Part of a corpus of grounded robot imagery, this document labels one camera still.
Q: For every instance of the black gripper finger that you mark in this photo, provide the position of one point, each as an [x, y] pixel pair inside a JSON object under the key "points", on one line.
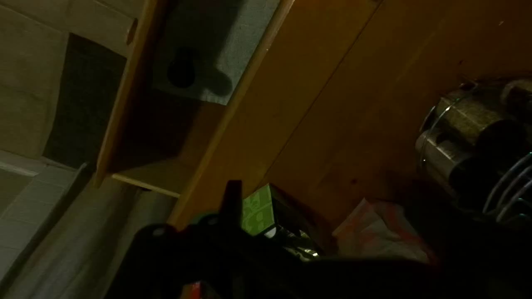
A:
{"points": [[229, 201]]}

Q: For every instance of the wooden nightstand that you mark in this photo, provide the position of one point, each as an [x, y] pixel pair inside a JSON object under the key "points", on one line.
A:
{"points": [[342, 104]]}

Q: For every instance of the green cardboard box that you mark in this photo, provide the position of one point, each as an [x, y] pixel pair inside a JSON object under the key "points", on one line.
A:
{"points": [[257, 209]]}

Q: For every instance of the bin with white bag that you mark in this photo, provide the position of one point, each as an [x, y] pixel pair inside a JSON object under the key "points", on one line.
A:
{"points": [[371, 232]]}

